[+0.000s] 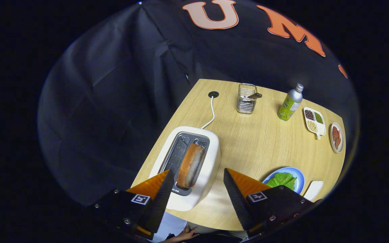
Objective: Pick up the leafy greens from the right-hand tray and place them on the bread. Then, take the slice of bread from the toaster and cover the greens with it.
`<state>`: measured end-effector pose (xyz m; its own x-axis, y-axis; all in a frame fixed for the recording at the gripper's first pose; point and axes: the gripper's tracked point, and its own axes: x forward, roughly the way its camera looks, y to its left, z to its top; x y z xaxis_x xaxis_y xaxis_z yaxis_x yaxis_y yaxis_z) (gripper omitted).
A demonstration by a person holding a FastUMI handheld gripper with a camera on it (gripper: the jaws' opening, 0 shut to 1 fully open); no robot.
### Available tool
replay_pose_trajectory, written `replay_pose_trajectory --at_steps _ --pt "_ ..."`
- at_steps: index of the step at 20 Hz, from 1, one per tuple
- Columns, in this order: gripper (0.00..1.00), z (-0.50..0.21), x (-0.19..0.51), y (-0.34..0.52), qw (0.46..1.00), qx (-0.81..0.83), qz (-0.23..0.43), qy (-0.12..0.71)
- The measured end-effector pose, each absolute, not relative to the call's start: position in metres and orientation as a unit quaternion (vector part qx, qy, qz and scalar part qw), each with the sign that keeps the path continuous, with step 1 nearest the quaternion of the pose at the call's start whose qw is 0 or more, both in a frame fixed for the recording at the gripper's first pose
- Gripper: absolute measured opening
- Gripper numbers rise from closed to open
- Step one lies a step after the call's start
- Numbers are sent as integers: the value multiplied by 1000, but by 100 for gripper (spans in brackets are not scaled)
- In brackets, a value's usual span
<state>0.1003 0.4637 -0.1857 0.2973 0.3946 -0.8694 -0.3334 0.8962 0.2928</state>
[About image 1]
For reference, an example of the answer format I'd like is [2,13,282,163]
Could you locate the white divided dish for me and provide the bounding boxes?
[303,107,327,139]

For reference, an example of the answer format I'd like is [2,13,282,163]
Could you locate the metal wire basket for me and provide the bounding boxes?
[236,83,258,114]

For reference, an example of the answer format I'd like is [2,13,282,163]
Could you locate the green and silver bottle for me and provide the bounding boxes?
[278,83,304,121]

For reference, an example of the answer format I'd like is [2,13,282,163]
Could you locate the black backdrop cloth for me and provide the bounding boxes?
[37,0,360,206]

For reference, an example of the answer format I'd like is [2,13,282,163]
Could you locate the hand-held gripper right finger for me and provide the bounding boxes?
[223,168,318,238]

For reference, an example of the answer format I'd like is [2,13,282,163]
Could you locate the white square plate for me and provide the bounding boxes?
[303,181,324,202]

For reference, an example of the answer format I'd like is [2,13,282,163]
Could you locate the white toaster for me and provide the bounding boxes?
[149,126,221,212]

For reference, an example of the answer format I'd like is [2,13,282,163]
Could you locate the green lettuce leaf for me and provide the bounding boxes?
[266,172,297,190]

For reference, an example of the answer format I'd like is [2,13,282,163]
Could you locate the white toaster cable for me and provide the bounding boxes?
[200,96,215,130]

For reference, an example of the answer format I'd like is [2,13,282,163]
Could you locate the blue plate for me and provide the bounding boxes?
[262,167,305,195]

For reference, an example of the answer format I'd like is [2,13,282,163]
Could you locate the toasted bread slice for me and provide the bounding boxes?
[176,143,206,189]

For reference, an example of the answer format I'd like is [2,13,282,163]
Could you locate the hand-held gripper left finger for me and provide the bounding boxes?
[92,169,175,240]

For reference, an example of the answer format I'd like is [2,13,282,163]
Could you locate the white oval plate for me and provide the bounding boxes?
[330,122,344,154]

